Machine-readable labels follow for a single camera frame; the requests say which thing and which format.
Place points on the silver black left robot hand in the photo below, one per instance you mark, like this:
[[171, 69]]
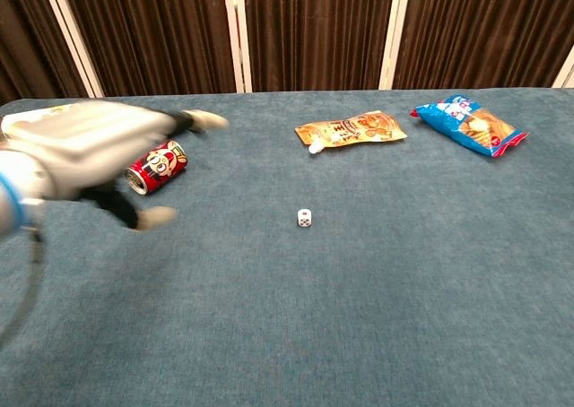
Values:
[[89, 133]]

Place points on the small white die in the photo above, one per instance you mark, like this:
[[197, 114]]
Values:
[[304, 219]]

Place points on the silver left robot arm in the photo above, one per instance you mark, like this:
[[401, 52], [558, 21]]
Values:
[[20, 183]]

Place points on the yellow juice bottle, fruit label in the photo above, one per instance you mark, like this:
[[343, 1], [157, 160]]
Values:
[[53, 108]]

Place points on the red cartoon drink can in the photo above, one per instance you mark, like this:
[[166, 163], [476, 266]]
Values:
[[159, 165]]

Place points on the brown curtain panel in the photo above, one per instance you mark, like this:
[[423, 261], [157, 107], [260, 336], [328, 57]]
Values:
[[314, 30], [27, 39], [484, 30], [152, 30]]

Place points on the orange spouted snack pouch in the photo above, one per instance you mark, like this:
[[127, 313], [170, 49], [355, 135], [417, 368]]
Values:
[[354, 130]]

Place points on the blue-green tablecloth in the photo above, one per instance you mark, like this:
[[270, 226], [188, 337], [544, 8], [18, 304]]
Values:
[[314, 299]]

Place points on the blue potato chip bag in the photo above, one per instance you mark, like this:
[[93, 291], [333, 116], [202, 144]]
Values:
[[471, 125]]

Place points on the white screen frame post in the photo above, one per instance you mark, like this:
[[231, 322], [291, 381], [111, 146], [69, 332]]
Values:
[[566, 74], [237, 35], [74, 39], [393, 35]]

